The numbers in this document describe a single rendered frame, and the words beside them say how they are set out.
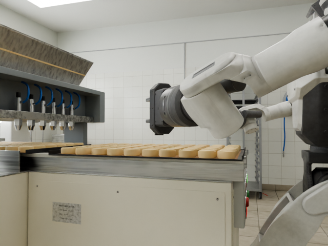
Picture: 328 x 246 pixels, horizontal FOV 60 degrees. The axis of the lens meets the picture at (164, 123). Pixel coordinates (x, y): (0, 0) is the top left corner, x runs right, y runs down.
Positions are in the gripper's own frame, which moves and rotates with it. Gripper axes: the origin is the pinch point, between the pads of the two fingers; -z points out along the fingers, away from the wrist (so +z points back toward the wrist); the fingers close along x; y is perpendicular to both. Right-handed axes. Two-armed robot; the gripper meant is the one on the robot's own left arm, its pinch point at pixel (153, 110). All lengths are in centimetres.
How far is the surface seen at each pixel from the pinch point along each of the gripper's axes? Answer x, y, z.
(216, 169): -16.0, -19.3, 0.4
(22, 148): -11, 28, -46
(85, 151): -11.7, 10.7, -27.6
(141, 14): 198, -165, -387
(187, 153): -11.5, -12.3, -3.5
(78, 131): -5, 0, -89
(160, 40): 161, -208, -398
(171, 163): -14.8, -10.1, -9.1
